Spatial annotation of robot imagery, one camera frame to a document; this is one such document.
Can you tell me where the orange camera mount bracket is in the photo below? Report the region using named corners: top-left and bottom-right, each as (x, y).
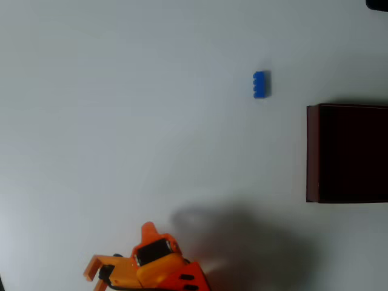
top-left (82, 254), bottom-right (136, 291)

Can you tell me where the dark brown box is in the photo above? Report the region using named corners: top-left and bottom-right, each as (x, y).
top-left (306, 103), bottom-right (388, 204)

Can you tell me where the black object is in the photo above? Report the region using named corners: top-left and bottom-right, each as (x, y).
top-left (365, 0), bottom-right (388, 13)

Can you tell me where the blue toy brick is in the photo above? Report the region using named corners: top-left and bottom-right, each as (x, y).
top-left (252, 70), bottom-right (272, 100)

